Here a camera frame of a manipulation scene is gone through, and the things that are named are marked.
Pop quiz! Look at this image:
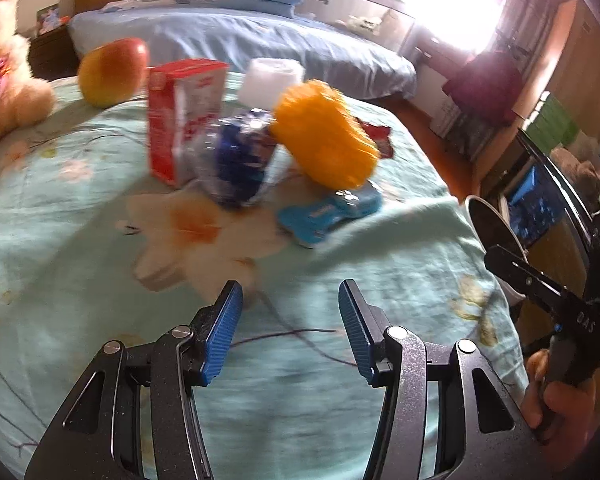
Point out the large orange foam net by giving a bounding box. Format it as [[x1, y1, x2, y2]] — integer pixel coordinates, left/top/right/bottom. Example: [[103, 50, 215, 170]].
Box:
[[270, 79, 380, 191]]

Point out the red white milk carton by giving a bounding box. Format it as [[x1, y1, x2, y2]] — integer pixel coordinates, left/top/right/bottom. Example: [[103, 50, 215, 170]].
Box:
[[147, 58, 228, 188]]

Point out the grey round trash bin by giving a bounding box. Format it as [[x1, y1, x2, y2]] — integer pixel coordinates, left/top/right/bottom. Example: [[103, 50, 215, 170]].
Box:
[[462, 194, 531, 311]]

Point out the right hand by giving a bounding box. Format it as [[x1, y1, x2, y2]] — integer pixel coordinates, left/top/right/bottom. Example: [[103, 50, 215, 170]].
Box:
[[520, 349, 597, 478]]

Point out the blue bone-shaped wrapper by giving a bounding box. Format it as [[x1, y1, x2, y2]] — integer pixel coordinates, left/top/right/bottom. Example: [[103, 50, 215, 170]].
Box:
[[276, 181, 382, 248]]

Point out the black flat television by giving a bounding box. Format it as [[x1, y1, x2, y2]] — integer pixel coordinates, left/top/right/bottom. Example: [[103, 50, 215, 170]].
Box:
[[504, 129, 592, 252]]

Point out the crumpled blue plastic bottle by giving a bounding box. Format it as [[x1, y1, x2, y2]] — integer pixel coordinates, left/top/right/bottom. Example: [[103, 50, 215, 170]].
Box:
[[190, 108, 278, 208]]

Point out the teal floral bed sheet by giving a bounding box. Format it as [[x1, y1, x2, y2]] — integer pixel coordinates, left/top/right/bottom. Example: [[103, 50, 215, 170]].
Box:
[[0, 79, 528, 479]]

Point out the red plastic wrapper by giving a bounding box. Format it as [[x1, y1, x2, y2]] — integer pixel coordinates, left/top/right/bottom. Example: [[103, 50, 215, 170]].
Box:
[[356, 118, 394, 159]]

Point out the blue bed sheet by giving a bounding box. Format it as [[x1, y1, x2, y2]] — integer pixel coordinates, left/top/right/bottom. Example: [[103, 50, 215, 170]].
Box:
[[69, 6, 417, 100]]

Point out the red yellow apple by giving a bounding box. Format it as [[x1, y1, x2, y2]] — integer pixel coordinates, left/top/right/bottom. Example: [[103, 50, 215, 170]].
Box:
[[78, 37, 149, 108]]

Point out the dark red hanging coat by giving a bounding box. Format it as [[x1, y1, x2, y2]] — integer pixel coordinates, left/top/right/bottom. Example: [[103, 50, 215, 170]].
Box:
[[442, 51, 524, 127]]

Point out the white teddy bear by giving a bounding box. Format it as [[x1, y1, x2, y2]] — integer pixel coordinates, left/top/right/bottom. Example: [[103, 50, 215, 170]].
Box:
[[0, 0, 56, 141]]

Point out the dark wooden nightstand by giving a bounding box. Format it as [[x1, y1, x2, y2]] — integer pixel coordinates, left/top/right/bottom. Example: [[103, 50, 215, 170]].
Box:
[[29, 25, 80, 80]]

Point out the framed photo on nightstand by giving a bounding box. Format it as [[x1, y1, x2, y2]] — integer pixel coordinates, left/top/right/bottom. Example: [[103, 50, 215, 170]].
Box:
[[36, 3, 62, 35]]

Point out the grey bed guard rail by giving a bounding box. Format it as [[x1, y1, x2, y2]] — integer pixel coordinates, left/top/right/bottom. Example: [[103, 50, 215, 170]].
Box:
[[300, 0, 415, 56]]

